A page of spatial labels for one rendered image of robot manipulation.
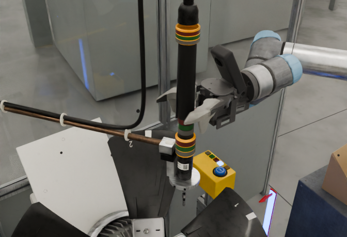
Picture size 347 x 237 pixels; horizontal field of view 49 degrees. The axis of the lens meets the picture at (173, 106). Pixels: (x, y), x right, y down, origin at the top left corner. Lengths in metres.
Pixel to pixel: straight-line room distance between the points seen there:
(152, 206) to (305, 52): 0.55
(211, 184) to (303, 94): 2.84
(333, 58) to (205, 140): 1.16
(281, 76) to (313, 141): 2.63
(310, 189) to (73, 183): 0.88
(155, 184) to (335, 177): 0.74
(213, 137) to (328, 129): 1.79
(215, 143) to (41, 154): 1.18
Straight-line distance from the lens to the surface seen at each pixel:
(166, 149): 0.82
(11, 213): 1.68
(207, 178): 1.43
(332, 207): 1.52
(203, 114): 0.71
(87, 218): 1.19
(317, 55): 1.03
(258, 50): 1.03
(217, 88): 0.78
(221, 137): 2.13
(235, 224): 1.14
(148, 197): 1.01
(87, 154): 1.19
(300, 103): 3.98
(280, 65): 0.89
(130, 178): 1.03
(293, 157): 3.27
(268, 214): 1.30
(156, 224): 1.01
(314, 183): 1.58
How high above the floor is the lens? 2.05
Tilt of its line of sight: 33 degrees down
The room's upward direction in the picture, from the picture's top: straight up
